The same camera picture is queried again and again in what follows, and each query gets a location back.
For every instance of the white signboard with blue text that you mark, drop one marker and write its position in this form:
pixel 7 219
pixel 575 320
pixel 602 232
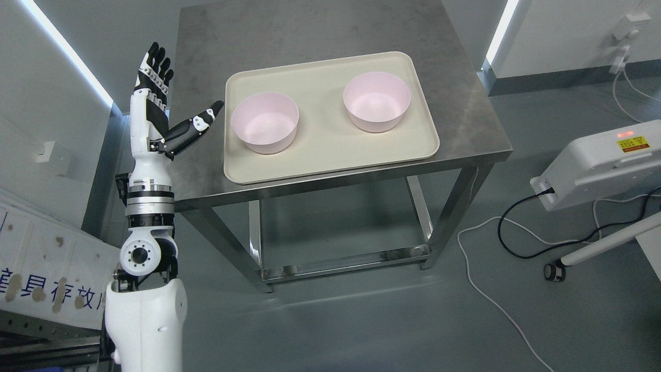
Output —
pixel 52 271

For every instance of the pink bowl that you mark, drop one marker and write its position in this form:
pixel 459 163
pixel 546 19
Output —
pixel 376 100
pixel 266 122

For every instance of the white wall plug right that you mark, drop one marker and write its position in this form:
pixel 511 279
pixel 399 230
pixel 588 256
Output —
pixel 627 30

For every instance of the beige plastic tray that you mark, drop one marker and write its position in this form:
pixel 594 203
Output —
pixel 327 140

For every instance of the white wall socket left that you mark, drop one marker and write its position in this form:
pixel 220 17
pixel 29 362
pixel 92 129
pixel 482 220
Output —
pixel 55 158

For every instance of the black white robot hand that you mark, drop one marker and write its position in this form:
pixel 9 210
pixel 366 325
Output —
pixel 150 133

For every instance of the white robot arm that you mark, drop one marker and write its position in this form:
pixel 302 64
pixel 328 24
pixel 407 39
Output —
pixel 146 303

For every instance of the stainless steel table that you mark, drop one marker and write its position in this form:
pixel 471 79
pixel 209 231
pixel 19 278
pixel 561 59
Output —
pixel 220 39

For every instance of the black caster wheel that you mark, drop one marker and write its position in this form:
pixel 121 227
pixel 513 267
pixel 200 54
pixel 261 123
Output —
pixel 554 272

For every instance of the white machine on stand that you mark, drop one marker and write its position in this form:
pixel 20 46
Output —
pixel 602 165

